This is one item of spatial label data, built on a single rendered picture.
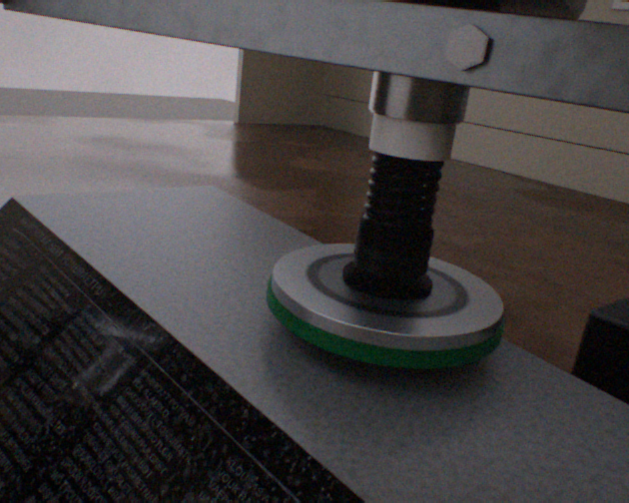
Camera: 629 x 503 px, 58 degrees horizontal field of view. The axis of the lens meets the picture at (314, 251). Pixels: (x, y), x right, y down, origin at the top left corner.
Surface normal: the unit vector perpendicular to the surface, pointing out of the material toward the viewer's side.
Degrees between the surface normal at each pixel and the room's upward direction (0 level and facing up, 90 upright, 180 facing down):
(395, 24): 90
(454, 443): 0
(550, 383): 0
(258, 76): 90
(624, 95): 90
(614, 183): 90
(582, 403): 0
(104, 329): 45
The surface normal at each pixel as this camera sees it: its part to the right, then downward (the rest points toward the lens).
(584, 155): -0.75, 0.13
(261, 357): 0.12, -0.94
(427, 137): 0.18, 0.34
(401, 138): -0.40, 0.25
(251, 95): 0.65, 0.33
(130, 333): -0.44, -0.57
